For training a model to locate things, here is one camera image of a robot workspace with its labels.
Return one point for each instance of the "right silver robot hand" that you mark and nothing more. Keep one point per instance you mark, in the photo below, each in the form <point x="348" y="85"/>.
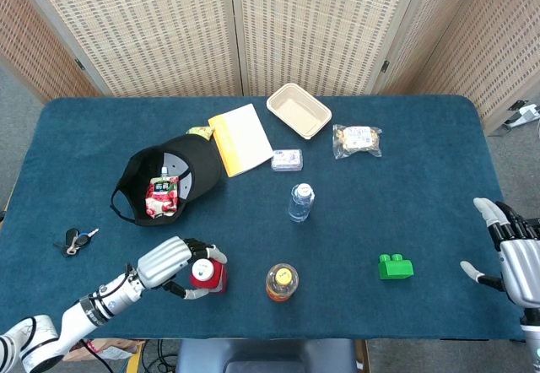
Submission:
<point x="521" y="267"/>

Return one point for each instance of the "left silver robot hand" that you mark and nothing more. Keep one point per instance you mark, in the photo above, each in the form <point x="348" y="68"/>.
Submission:
<point x="162" y="261"/>

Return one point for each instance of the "red bottle white cap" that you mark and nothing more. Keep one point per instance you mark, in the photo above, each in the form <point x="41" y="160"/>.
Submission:
<point x="217" y="280"/>

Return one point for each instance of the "clear water bottle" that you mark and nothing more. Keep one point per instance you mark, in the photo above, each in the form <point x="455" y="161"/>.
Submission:
<point x="300" y="206"/>

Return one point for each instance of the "dark robot base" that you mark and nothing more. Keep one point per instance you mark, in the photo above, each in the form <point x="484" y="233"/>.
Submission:
<point x="266" y="356"/>

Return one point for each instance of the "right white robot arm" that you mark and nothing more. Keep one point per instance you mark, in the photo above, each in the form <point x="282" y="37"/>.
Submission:
<point x="532" y="343"/>

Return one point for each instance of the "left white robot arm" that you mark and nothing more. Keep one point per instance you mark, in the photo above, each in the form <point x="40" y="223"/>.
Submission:
<point x="84" y="311"/>

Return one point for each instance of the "black equipment edge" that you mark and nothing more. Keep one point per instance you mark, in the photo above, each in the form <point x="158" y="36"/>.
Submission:
<point x="535" y="222"/>

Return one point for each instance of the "red jelly drink pouch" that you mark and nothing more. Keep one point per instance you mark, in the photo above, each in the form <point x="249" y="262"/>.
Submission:
<point x="162" y="198"/>

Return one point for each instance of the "bunch of keys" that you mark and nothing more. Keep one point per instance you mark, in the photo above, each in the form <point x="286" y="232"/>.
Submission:
<point x="76" y="241"/>

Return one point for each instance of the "black baseball cap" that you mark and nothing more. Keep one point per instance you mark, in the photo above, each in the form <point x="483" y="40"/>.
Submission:
<point x="202" y="158"/>

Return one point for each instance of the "orange drink bottle yellow cap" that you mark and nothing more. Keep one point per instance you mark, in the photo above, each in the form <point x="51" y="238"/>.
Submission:
<point x="282" y="282"/>

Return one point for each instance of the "green toy brick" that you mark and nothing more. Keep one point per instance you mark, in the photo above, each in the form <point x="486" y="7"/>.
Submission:
<point x="394" y="268"/>

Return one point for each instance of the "yellow green snack packet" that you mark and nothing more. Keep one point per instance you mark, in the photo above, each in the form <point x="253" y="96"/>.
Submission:
<point x="200" y="131"/>

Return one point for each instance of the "yellow white notebook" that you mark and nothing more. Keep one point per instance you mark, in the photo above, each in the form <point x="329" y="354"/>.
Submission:
<point x="242" y="141"/>

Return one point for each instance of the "white power strip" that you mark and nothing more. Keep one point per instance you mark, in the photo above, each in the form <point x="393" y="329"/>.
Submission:
<point x="525" y="115"/>

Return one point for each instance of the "blue felt tablecloth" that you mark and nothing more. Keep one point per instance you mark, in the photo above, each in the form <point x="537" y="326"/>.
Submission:
<point x="379" y="204"/>

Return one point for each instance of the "small tissue pack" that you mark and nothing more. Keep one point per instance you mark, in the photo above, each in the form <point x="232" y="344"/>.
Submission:
<point x="287" y="160"/>

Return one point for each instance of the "beige paper food tray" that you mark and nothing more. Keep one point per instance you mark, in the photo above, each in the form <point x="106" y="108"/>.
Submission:
<point x="297" y="109"/>

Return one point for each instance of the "clear bag of snacks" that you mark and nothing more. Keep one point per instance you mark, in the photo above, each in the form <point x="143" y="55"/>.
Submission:
<point x="358" y="141"/>

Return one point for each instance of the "black screen hinge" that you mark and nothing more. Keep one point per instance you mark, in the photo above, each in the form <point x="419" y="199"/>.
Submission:
<point x="385" y="66"/>
<point x="80" y="64"/>

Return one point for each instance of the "woven folding screen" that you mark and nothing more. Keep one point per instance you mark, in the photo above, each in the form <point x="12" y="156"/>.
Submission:
<point x="169" y="31"/>

